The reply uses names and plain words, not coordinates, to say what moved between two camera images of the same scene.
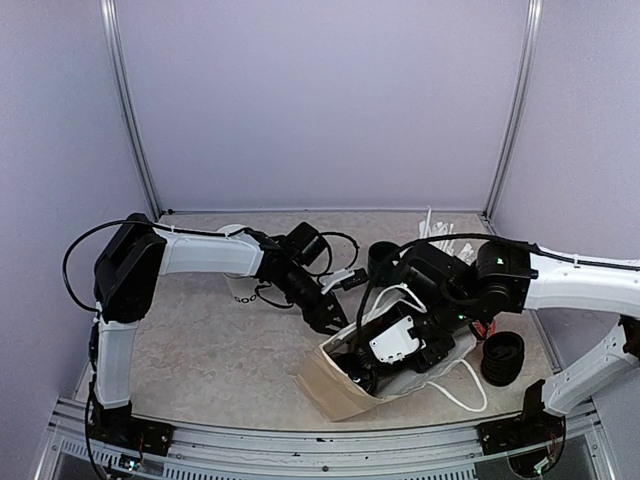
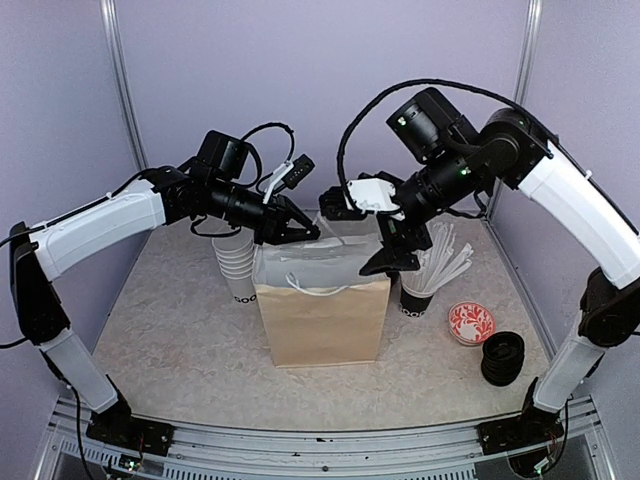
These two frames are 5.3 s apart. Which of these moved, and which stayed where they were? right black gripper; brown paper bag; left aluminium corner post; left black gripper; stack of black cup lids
Moved: brown paper bag; right black gripper; left black gripper
Stayed: left aluminium corner post; stack of black cup lids
